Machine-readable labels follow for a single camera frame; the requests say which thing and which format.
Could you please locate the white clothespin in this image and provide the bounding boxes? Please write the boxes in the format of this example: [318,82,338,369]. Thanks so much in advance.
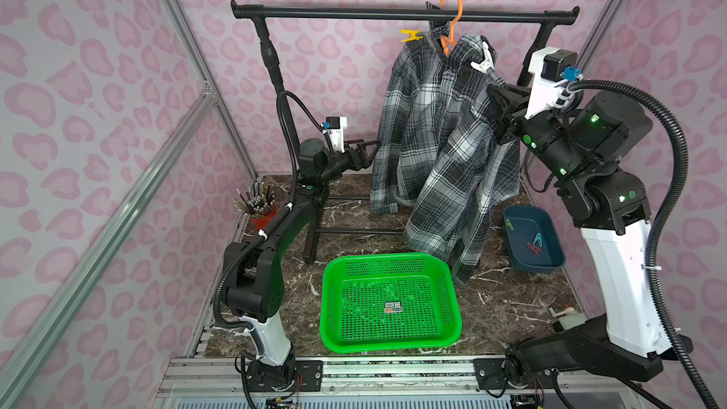
[471,40,495,75]

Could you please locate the black white plaid shirt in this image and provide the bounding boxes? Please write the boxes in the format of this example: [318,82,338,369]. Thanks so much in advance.
[370,31,520,286]

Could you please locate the orange plastic hanger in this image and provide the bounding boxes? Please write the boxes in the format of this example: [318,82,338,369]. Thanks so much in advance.
[439,0,464,56]

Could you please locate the yellow clothespin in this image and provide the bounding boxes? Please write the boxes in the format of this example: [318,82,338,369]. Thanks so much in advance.
[401,30,423,43]

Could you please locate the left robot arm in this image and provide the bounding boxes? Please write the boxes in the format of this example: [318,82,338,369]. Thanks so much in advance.
[212,91,379,389]

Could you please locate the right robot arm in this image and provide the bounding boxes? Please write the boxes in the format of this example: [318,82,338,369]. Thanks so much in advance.
[487,80,717,408]

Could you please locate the red pen holder cup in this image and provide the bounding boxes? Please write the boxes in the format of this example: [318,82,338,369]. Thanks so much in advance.
[234,181,278,229]

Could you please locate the green clothespin in tray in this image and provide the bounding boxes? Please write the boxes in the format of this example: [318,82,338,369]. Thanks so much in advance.
[532,233,543,247]

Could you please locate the green plastic basket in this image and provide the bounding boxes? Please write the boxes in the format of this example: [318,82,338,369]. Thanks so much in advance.
[320,253,462,354]

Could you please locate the teal plastic tray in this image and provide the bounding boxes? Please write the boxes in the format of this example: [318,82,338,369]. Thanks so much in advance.
[503,204,566,274]

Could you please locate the pink clothespin in tray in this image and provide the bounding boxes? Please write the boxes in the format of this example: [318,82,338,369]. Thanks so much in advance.
[526,242,543,257]

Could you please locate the basket label sticker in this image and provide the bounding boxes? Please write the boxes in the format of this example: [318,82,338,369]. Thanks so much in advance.
[384,301,403,314]

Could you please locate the black clothes rack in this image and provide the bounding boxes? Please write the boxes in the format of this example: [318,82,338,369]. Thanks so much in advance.
[230,0,580,266]

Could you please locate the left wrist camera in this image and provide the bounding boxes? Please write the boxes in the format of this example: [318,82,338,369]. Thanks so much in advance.
[323,117,348,153]

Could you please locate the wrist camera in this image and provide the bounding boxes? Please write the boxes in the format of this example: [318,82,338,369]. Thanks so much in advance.
[323,117,348,153]
[524,47,581,119]

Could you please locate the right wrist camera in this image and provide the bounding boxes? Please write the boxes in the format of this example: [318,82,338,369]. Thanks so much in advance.
[524,47,581,119]

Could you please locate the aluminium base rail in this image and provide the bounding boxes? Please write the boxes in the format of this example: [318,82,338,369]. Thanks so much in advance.
[153,355,647,408]

